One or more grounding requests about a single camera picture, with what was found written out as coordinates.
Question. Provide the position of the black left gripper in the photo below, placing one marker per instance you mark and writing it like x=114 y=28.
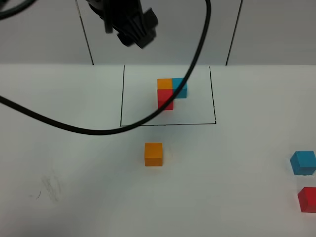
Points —
x=127 y=17

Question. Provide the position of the orange template block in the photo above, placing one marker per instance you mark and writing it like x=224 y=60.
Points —
x=163 y=84

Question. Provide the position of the blue template block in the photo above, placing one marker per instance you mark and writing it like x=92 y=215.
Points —
x=183 y=92

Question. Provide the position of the red template block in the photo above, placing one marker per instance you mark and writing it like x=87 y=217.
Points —
x=163 y=96

